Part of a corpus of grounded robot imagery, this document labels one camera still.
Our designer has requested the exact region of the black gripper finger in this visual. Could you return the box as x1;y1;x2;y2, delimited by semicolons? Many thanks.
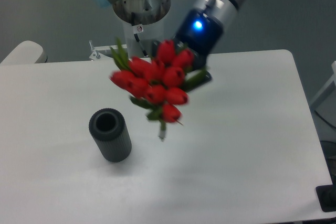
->
197;71;212;87
190;48;207;70

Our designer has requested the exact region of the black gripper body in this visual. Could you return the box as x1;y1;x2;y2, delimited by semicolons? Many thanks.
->
175;9;224;56

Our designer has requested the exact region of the red tulip bouquet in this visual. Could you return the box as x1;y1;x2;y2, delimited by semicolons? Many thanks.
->
109;40;207;140

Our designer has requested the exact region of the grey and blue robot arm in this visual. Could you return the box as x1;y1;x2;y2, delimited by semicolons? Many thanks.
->
94;0;245;70

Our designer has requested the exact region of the dark grey ribbed vase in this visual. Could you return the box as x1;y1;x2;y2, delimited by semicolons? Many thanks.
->
89;108;132;163

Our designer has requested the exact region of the black table-edge clamp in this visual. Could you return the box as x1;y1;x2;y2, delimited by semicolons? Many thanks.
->
316;185;335;212

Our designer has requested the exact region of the white chair armrest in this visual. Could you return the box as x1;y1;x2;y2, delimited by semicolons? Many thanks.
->
1;40;48;66

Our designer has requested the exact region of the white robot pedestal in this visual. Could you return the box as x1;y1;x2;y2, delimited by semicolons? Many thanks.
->
88;0;171;61

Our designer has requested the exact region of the black cable on pedestal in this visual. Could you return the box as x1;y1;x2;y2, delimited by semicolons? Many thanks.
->
131;12;149;58

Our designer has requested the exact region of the white furniture frame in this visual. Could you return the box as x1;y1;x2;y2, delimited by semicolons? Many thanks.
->
309;61;335;110

